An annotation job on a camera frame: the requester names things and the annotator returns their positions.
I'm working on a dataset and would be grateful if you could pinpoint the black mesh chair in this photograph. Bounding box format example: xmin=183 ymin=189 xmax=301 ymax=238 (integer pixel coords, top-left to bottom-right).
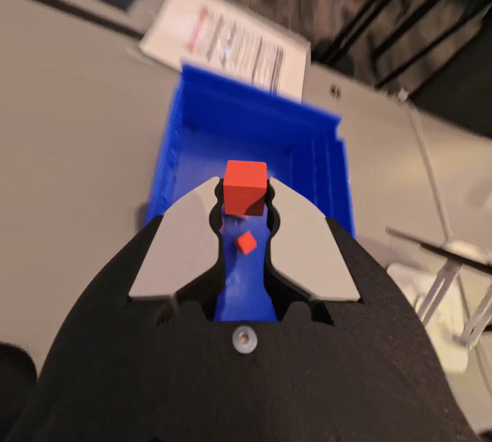
xmin=0 ymin=344 xmax=37 ymax=439

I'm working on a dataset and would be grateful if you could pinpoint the red wooden cube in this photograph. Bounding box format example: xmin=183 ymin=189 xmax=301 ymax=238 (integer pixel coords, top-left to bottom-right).
xmin=235 ymin=231 xmax=257 ymax=255
xmin=223 ymin=159 xmax=268 ymax=217

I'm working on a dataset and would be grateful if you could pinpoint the blue plastic bin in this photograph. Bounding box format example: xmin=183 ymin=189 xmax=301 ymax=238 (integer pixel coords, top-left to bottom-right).
xmin=142 ymin=63 xmax=356 ymax=323

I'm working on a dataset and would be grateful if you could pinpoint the laminated paper sheet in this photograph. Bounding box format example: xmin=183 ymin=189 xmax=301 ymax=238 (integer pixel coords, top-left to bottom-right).
xmin=138 ymin=0 xmax=312 ymax=102

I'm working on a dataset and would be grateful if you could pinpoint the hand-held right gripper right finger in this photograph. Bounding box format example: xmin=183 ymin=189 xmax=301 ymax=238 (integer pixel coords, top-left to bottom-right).
xmin=263 ymin=177 xmax=362 ymax=321

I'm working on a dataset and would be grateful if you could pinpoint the black desk frame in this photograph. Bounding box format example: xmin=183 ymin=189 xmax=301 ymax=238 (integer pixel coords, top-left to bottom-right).
xmin=313 ymin=0 xmax=492 ymax=89

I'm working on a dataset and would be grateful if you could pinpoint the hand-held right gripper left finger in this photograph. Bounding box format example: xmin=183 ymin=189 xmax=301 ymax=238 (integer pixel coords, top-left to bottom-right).
xmin=129 ymin=177 xmax=227 ymax=321

